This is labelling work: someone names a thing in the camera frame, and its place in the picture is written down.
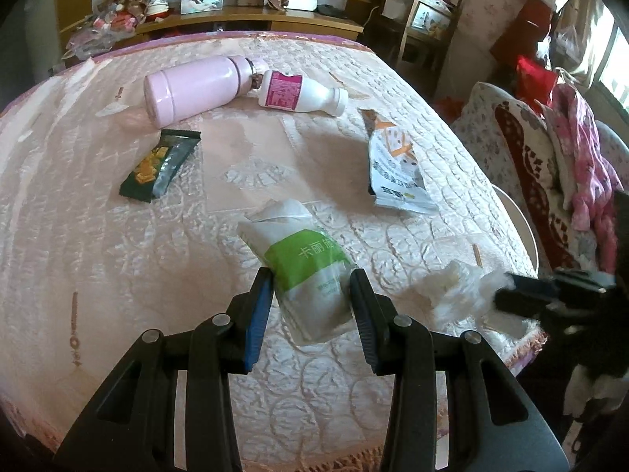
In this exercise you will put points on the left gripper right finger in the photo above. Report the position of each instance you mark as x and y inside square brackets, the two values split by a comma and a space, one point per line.
[492, 423]

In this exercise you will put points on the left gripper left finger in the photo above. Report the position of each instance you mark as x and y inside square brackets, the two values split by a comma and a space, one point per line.
[129, 423]

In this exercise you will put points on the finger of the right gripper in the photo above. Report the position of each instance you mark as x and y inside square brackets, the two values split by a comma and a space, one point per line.
[520, 303]
[529, 286]

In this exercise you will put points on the white tissue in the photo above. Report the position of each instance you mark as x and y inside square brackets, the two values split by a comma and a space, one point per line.
[461, 297]

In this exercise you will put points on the white orange snack bag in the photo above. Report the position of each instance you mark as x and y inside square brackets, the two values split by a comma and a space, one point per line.
[395, 179]

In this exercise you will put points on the white green tissue pack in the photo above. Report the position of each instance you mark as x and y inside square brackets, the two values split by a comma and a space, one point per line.
[311, 270]

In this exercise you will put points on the dark green snack wrapper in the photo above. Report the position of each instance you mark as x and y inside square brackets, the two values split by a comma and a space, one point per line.
[151, 178]

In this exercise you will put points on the cream plastic trash bucket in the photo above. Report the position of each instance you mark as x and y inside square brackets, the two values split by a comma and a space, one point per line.
[522, 226]

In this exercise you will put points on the gloved right hand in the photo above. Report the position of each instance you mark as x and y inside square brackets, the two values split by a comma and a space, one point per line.
[580, 390]

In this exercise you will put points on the pink pajama clothes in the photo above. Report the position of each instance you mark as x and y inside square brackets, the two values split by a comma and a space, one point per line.
[572, 122]

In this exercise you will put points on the floral covered sofa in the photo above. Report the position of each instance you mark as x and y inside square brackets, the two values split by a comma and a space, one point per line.
[517, 152]

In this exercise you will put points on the red gift bag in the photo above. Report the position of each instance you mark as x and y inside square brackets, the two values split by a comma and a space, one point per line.
[534, 83]

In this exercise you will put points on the pink quilted table cover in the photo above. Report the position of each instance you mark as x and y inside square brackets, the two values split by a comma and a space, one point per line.
[84, 270]

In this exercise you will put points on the wooden shelf rack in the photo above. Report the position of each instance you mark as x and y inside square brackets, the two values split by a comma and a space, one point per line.
[413, 37]

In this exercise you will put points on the floral covered standing unit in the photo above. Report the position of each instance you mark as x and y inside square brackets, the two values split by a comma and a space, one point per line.
[469, 60]

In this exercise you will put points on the white pink yogurt bottle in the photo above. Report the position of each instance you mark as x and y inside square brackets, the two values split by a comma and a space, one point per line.
[296, 93]

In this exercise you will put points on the pink thermos bottle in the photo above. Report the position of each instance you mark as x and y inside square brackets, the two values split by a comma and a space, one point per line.
[183, 91]

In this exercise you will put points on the wooden tv cabinet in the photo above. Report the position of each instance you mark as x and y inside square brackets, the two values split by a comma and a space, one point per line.
[236, 19]

